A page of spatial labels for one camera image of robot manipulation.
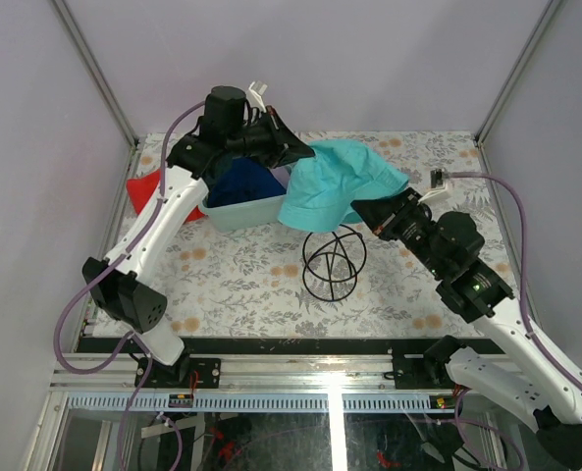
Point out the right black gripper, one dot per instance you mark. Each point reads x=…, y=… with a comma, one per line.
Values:
x=377, y=212

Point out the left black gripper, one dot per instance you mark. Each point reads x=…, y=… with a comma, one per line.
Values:
x=293, y=147

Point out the teal bucket hat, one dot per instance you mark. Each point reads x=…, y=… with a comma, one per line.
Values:
x=322, y=187

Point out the dark blue bucket hat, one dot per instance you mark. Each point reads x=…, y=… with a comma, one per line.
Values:
x=245, y=181

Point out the black wire hat stand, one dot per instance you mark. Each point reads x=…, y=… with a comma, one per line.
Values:
x=332, y=263

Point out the red cloth hat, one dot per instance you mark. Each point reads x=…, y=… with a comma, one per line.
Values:
x=141, y=189

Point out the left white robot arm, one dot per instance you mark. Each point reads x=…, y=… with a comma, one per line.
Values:
x=120, y=283

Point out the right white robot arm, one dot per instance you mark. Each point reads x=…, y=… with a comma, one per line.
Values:
x=547, y=396

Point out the lavender hat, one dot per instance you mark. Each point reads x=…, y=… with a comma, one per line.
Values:
x=282, y=175

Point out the light teal plastic bin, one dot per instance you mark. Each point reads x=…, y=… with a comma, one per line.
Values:
x=244, y=215

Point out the floral table mat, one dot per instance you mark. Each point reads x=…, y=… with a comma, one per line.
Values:
x=248, y=283

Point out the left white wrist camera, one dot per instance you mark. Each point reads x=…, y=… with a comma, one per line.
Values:
x=255, y=93

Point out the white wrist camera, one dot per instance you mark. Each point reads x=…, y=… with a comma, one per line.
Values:
x=255, y=93
x=440, y=187

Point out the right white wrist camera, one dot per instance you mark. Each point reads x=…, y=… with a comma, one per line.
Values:
x=440, y=187

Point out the aluminium front rail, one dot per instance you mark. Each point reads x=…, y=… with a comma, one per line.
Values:
x=253, y=373

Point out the left aluminium frame post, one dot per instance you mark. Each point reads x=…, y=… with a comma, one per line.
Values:
x=70, y=25

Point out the aluminium frame post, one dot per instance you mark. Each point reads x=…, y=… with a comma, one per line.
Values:
x=70, y=25
x=540, y=29

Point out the right aluminium frame post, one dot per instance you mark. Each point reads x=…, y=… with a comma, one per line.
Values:
x=540, y=29

